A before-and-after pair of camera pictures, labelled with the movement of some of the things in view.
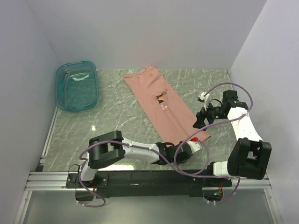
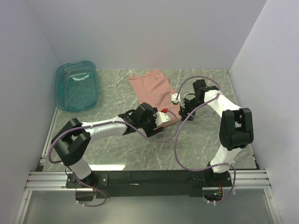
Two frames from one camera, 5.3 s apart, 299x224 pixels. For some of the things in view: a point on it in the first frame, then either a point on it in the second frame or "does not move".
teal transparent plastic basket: [76, 86] does not move
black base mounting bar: [141, 184] does not move
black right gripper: [200, 118] -> [184, 111]
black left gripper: [180, 161] -> [151, 131]
